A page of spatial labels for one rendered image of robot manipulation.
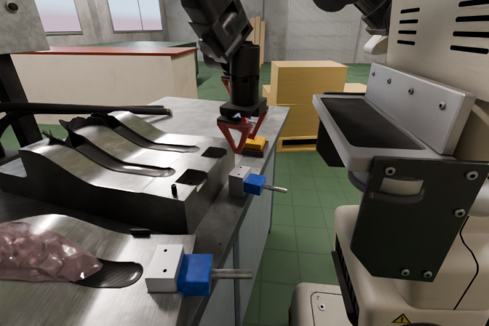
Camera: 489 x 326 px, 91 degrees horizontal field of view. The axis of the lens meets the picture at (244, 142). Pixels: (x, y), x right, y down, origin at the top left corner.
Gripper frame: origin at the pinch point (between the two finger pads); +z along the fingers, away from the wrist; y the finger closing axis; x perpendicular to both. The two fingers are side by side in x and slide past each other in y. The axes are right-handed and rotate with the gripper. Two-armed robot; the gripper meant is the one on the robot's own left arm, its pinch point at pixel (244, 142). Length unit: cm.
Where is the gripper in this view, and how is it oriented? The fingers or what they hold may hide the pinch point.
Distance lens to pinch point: 52.7
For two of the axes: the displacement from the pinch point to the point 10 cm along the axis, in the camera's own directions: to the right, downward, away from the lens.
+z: 0.0, 9.0, 4.4
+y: -3.9, 4.0, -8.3
